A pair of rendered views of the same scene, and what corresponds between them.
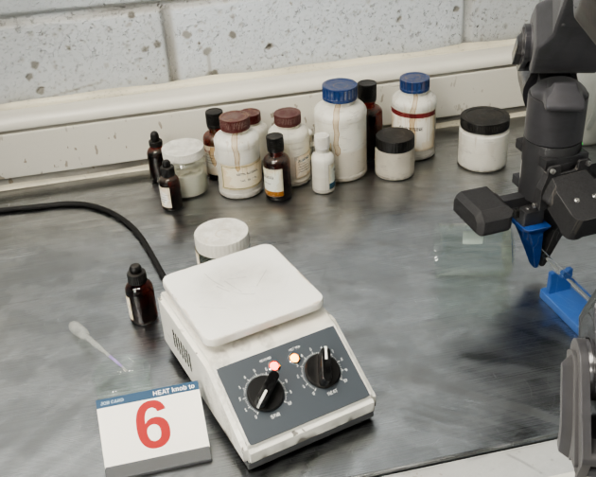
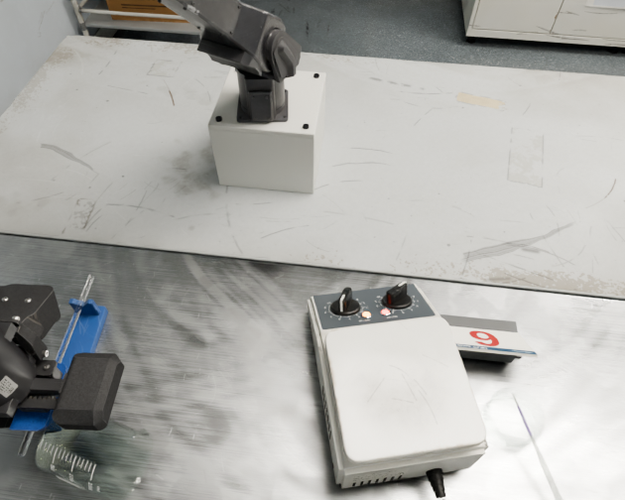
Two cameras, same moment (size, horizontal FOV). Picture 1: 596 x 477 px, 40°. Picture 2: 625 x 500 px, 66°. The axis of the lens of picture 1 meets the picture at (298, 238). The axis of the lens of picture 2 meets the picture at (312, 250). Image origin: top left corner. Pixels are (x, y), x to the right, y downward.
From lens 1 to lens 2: 0.82 m
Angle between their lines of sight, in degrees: 94
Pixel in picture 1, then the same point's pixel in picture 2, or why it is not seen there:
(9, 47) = not seen: outside the picture
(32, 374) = (611, 484)
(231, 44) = not seen: outside the picture
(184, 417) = (458, 335)
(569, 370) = (285, 43)
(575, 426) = (294, 49)
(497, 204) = (83, 362)
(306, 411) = (366, 293)
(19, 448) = (594, 383)
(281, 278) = (355, 379)
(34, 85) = not seen: outside the picture
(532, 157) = (7, 348)
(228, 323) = (423, 331)
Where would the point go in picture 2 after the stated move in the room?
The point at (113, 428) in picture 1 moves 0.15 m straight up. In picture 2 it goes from (517, 342) to (579, 260)
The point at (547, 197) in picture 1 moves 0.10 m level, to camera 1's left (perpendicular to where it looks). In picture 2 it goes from (39, 328) to (144, 363)
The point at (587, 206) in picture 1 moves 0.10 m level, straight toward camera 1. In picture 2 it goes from (27, 293) to (120, 227)
